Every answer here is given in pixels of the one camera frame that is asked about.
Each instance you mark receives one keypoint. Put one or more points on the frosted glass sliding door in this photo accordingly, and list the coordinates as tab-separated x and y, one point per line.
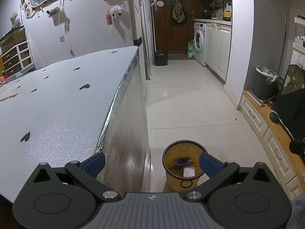
149	40

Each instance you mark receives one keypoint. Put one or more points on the dried flower bunch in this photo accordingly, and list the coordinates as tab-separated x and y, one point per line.
14	19

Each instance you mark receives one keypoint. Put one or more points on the white shelf unit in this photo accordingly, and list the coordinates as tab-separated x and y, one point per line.
299	35

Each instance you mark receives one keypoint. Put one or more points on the white fluffy wall toy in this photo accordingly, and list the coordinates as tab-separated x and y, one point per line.
115	10

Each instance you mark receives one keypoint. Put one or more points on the small black bin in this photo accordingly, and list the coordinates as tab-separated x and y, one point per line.
160	58

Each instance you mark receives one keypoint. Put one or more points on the black round object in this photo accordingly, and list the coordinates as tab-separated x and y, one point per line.
274	117

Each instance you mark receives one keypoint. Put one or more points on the dark crumpled wrapper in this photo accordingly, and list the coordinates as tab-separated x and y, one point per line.
183	162

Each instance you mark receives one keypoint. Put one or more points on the grey flat bar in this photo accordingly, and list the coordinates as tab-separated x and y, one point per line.
255	98

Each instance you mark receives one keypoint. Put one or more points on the white washing machine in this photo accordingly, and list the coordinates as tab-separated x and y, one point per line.
200	43

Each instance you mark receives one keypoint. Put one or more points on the white kitchen base cabinets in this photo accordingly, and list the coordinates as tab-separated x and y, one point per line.
219	52

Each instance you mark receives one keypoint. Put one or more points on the white refrigerator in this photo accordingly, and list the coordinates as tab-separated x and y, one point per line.
137	28

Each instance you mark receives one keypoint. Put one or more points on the white round hanging plate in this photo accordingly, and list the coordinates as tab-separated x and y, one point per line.
160	4

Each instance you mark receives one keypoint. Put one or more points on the black cooking pot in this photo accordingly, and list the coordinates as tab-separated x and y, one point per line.
206	13

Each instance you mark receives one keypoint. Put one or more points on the black television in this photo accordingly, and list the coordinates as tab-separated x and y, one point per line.
293	116

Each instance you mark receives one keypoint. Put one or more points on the low white cabinet wooden top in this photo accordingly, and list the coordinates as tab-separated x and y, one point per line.
257	121

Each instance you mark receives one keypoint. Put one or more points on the white crumpled tissue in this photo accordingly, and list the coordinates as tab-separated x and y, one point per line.
189	172

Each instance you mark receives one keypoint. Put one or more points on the cartoon printed cloth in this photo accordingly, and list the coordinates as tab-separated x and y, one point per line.
295	78

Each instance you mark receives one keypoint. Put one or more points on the glass fish tank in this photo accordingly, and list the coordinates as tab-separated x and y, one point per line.
13	38

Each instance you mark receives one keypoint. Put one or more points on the green plastic bag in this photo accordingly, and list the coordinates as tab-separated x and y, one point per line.
191	49

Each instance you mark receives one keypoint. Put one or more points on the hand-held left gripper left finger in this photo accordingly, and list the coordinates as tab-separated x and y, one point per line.
94	164

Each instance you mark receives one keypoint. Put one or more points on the grey bin with white bag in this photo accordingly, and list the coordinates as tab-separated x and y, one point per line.
262	85

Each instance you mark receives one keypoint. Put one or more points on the yellow trash bin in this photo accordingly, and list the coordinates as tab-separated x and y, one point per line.
171	155

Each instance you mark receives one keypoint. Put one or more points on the pink wall tag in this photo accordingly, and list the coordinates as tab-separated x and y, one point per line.
109	19

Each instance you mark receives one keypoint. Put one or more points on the beige hanging bag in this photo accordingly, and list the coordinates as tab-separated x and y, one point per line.
178	12

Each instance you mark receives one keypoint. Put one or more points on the brown wooden door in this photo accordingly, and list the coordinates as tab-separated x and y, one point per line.
166	33

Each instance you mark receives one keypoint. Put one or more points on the white drawer unit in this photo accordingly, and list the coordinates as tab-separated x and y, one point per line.
17	59

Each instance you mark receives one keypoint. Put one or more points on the person's grey clothing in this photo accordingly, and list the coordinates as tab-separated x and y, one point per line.
299	214

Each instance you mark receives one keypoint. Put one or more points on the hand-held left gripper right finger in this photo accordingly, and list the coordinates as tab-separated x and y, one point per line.
211	164

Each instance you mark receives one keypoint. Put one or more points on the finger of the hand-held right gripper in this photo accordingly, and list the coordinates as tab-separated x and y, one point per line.
299	147

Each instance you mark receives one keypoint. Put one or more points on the table with silver foil cover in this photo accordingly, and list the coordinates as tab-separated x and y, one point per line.
59	100

